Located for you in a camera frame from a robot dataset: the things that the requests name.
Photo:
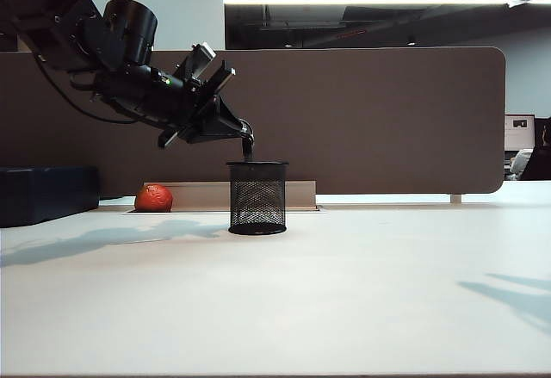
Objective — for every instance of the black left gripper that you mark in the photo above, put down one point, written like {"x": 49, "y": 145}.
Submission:
{"x": 146, "y": 91}

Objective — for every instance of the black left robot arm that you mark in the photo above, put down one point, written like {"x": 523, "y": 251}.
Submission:
{"x": 129, "y": 29}

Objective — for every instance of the black mesh basket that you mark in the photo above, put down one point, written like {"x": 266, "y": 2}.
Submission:
{"x": 258, "y": 197}

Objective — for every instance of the orange red round fruit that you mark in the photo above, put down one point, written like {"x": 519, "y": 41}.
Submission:
{"x": 153, "y": 198}

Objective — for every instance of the brown desk partition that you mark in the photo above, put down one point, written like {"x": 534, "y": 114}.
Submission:
{"x": 366, "y": 115}

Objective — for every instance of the dark blue tool case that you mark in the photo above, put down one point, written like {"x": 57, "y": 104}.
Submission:
{"x": 47, "y": 197}

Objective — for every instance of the computer monitor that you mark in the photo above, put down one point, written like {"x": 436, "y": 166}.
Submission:
{"x": 518, "y": 132}

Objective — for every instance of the seated person in background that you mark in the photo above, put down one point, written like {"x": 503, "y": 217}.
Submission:
{"x": 538, "y": 162}

